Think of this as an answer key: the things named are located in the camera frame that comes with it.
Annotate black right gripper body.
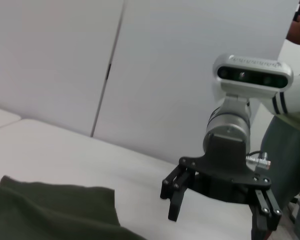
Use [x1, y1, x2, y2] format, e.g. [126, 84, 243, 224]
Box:
[178, 132, 273, 205]

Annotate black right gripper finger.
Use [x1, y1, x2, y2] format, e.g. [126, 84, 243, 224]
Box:
[159, 164, 196, 222]
[247, 187, 283, 240]

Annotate dark green printed t-shirt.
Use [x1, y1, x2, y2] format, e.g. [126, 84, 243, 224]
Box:
[0, 174, 148, 240]

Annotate person's olive shirt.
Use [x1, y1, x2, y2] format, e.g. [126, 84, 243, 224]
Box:
[275, 111, 300, 137]

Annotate person's grey trousers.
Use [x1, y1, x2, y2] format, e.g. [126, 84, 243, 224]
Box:
[261, 115, 300, 240]

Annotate black handheld device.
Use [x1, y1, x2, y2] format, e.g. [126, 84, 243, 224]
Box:
[291, 0, 300, 23]

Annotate silver right cable connector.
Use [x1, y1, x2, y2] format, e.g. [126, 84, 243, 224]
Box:
[245, 151, 273, 170]

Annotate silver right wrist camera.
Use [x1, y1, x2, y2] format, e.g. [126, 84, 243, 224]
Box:
[212, 53, 295, 97]

